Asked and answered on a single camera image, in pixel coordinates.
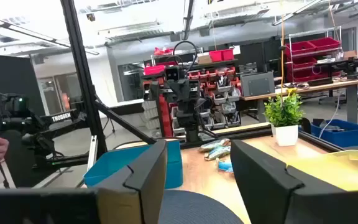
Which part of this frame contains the black partition panel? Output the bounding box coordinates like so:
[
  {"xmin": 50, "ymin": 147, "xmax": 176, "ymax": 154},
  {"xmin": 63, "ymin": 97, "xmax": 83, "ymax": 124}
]
[{"xmin": 0, "ymin": 53, "xmax": 47, "ymax": 189}]

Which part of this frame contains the black aluminium frame post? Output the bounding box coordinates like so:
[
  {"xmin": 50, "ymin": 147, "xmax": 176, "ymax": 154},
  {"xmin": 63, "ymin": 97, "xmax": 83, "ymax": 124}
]
[{"xmin": 60, "ymin": 0, "xmax": 109, "ymax": 158}]

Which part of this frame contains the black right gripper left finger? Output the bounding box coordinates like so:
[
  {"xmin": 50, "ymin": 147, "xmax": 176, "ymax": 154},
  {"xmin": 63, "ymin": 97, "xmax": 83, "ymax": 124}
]
[{"xmin": 95, "ymin": 139, "xmax": 168, "ymax": 224}]

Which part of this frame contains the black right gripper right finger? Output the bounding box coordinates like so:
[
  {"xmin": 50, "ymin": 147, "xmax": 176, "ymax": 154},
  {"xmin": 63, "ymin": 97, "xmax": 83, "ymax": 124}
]
[{"xmin": 230, "ymin": 139, "xmax": 305, "ymax": 224}]

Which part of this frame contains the black overhead pole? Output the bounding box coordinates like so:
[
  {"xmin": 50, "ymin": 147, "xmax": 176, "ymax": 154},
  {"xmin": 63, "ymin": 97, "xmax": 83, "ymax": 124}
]
[{"xmin": 181, "ymin": 0, "xmax": 197, "ymax": 42}]

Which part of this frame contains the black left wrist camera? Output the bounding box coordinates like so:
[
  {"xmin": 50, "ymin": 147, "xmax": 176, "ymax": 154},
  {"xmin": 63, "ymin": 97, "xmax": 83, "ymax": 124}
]
[{"xmin": 165, "ymin": 66, "xmax": 186, "ymax": 82}]

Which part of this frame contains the wooden workbench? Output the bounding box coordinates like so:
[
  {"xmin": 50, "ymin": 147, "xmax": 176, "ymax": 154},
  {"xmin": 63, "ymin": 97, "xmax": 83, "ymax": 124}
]
[{"xmin": 239, "ymin": 77, "xmax": 358, "ymax": 125}]

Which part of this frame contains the grey equipment case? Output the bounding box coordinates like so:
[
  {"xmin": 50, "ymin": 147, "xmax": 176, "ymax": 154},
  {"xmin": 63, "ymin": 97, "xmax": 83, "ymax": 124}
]
[{"xmin": 240, "ymin": 72, "xmax": 276, "ymax": 98}]

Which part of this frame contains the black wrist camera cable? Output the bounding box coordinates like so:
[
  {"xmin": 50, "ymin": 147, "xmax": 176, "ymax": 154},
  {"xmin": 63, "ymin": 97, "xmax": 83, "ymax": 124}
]
[{"xmin": 172, "ymin": 40, "xmax": 199, "ymax": 76}]

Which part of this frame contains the blue floor crate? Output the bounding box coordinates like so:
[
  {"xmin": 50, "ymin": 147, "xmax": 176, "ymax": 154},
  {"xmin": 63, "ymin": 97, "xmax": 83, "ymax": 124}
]
[{"xmin": 310, "ymin": 118, "xmax": 358, "ymax": 148}]

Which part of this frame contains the blue plastic bin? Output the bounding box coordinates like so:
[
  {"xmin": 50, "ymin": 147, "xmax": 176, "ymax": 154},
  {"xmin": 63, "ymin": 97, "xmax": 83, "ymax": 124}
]
[{"xmin": 83, "ymin": 140, "xmax": 184, "ymax": 190}]

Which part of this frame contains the black table edge rail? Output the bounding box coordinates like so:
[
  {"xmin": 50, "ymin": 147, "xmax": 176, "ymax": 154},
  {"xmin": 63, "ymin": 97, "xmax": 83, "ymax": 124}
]
[{"xmin": 181, "ymin": 126, "xmax": 352, "ymax": 154}]

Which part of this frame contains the small plant in white pot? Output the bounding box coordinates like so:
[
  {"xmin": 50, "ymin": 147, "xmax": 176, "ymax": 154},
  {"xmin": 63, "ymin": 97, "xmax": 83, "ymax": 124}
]
[{"xmin": 263, "ymin": 88, "xmax": 306, "ymax": 147}]

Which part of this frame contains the white cable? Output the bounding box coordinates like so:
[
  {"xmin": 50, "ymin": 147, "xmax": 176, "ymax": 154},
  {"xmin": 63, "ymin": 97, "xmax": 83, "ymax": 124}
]
[{"xmin": 318, "ymin": 93, "xmax": 342, "ymax": 139}]

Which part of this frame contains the wire shelf with red bins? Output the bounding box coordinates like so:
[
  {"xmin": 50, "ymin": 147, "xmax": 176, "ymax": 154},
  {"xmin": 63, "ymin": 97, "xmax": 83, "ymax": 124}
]
[{"xmin": 285, "ymin": 26, "xmax": 344, "ymax": 83}]

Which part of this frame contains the red and grey parts rack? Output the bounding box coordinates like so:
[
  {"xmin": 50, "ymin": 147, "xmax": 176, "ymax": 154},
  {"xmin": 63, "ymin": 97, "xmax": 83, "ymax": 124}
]
[{"xmin": 140, "ymin": 46, "xmax": 242, "ymax": 138}]

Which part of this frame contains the granola bar blue wrapper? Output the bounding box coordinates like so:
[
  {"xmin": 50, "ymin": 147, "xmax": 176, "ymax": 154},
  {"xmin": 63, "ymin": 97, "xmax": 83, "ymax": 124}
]
[{"xmin": 217, "ymin": 158, "xmax": 234, "ymax": 174}]

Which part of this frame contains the black diagonal frame brace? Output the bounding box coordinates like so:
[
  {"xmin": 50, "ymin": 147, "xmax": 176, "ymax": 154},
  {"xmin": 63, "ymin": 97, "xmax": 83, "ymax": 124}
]
[{"xmin": 94, "ymin": 100, "xmax": 157, "ymax": 146}]

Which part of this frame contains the yellow hanging cable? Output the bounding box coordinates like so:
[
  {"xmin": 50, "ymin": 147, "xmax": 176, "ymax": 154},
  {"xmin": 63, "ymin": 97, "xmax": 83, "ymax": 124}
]
[{"xmin": 279, "ymin": 14, "xmax": 287, "ymax": 105}]

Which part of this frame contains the yellow translucent plastic bin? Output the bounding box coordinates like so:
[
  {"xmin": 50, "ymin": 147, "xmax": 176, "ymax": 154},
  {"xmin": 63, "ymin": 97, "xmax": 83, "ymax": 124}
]
[{"xmin": 286, "ymin": 149, "xmax": 358, "ymax": 192}]

